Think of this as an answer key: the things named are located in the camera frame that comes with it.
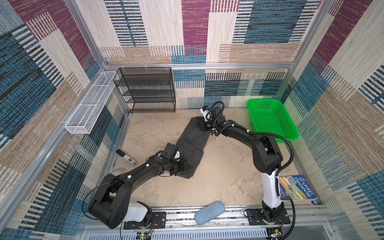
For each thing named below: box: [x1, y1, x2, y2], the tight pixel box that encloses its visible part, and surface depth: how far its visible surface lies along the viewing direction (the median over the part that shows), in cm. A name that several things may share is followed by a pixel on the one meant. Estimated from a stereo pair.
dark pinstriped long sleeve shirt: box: [174, 116, 211, 179], surface depth 96 cm
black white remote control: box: [116, 149, 137, 165], surface depth 93 cm
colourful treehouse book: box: [279, 175, 318, 200], surface depth 82 cm
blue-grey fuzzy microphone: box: [194, 200, 226, 225], surface depth 75 cm
